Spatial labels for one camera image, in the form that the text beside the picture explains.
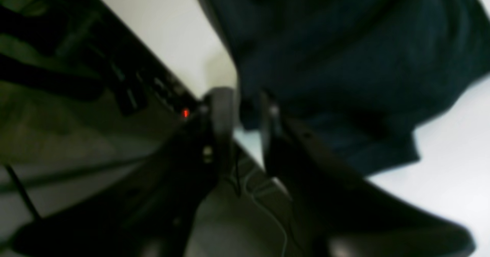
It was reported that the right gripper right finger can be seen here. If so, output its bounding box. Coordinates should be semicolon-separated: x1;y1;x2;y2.
260;92;476;257

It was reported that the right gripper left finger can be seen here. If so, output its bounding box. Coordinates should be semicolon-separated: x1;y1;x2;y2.
11;87;235;257

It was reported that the black t-shirt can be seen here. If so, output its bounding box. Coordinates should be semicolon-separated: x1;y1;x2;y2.
199;0;490;175

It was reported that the black power strip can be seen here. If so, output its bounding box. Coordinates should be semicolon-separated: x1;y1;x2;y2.
1;0;199;119

